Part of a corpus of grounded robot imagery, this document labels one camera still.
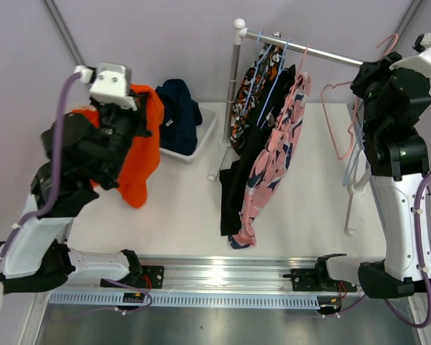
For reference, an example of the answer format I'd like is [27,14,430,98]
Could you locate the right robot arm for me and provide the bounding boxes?
[313,47,431,299]

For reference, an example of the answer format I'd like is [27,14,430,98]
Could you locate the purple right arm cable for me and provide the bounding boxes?
[384,175,431,328]

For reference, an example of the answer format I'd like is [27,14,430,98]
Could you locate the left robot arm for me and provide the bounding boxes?
[0,86,164,295]

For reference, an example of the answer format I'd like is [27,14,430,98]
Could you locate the black shorts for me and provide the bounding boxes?
[219,65,296,236]

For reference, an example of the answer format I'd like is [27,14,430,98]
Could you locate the blue wire hanger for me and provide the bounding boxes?
[343,98,363,187]
[256,39,291,129]
[233,43,277,122]

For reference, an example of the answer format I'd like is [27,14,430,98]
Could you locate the camouflage patterned shorts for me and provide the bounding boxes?
[229,44,284,156]

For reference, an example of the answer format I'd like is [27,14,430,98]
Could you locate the pink patterned shorts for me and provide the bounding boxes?
[226,73,312,250]

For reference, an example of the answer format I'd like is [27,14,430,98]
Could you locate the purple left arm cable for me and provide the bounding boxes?
[0,71,83,281]

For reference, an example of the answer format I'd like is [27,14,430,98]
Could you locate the silver clothes rack rail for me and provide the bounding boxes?
[208,18,373,236]

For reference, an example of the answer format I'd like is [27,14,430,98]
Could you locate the white plastic bin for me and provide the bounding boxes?
[159,102,218,165]

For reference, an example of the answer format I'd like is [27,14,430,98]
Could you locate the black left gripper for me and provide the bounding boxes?
[87,88,152,185]

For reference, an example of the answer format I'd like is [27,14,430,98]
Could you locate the navy blue shorts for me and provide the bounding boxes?
[155,79,203,156]

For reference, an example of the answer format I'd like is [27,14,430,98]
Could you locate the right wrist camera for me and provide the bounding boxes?
[389,33,431,80]

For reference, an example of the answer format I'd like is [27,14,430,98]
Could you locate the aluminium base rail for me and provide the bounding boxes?
[139,256,317,294]

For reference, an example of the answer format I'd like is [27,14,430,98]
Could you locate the white cable duct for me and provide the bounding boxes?
[49,290,337,310]

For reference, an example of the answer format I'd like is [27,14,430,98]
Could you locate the orange shorts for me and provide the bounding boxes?
[71,84,165,209]

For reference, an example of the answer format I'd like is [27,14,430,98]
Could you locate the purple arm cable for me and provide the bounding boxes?
[0,71,83,281]
[384,175,431,328]

